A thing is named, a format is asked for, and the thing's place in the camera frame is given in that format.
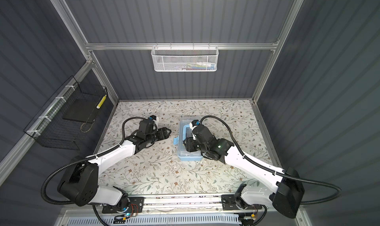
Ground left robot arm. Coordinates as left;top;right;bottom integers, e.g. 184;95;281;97
57;116;171;211

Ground aluminium front rail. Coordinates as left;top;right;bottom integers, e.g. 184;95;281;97
62;194;300;217

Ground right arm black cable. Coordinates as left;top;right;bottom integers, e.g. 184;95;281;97
200;115;342;205

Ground yellow marker in basket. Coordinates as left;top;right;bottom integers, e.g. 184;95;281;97
96;94;107;109

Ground white perforated cable duct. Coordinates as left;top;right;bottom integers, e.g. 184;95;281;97
65;214;244;226

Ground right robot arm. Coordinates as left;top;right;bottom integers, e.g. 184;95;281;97
183;124;305;219

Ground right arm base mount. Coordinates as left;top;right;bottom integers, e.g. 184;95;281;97
221;194;263;211

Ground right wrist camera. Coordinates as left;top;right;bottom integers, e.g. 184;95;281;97
189;120;201;131

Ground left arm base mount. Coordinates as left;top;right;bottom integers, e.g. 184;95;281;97
102;197;145;214

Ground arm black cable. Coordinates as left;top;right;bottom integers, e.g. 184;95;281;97
40;116;149;205
200;115;342;205

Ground black foam pad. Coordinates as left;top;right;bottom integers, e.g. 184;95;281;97
62;99;100;124

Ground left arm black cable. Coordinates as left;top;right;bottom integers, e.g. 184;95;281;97
40;116;149;205

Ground black wire basket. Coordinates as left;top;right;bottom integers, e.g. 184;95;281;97
24;78;108;150

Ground items in white basket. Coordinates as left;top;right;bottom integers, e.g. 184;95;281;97
174;62;217;71

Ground white wire mesh basket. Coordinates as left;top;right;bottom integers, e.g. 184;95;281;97
151;47;219;72

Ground blue plastic tool box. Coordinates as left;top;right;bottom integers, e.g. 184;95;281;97
173;120;203;161

